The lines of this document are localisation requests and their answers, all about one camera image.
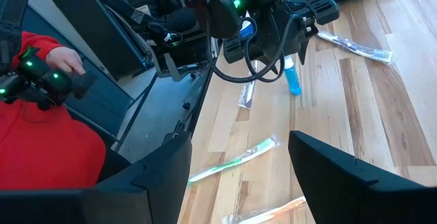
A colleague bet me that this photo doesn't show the black aluminium table frame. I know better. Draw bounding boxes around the black aluminium table frame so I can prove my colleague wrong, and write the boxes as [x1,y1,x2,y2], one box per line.
[115,44,223,153]

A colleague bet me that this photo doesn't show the orange toothbrush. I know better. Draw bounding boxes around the orange toothbrush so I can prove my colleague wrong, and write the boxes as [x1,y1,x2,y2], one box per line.
[221,195,308,224]

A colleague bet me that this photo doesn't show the dark side desk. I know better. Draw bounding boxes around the dark side desk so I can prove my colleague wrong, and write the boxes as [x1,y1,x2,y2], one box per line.
[36,0,154,81]

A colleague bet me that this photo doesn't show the black leader arm handle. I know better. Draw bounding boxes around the black leader arm handle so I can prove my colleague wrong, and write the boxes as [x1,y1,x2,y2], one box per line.
[0,46,98,112]

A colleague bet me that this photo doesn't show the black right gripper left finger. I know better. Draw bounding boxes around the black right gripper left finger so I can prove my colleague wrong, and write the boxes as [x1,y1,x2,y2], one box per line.
[102,131,193,224]

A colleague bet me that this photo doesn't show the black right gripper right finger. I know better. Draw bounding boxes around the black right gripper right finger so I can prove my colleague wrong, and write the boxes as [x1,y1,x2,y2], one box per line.
[289,130,437,224]

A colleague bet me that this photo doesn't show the green toothbrush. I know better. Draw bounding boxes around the green toothbrush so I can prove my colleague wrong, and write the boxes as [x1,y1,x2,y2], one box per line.
[186,135,281,186]

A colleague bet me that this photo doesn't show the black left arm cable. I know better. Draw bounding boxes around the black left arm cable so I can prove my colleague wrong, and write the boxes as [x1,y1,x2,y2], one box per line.
[208,14,286,83]

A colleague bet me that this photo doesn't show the maroon wrapped toothbrush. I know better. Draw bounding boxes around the maroon wrapped toothbrush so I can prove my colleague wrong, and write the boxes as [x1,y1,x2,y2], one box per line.
[237,59,260,111]

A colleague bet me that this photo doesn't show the blue mouthwash bottle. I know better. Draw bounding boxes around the blue mouthwash bottle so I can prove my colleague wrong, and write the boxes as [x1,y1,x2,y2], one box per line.
[282,55,302,97]

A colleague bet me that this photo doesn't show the person's hand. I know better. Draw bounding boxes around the person's hand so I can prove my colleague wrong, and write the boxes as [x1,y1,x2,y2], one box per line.
[46,46,86,76]

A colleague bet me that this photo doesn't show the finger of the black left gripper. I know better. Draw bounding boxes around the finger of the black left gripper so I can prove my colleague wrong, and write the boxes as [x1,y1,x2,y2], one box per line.
[261,48,284,74]
[298,27,318,64]

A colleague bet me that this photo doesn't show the purple toothbrush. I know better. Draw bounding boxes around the purple toothbrush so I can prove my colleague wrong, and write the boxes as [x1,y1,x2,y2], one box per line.
[316,29,394,65]

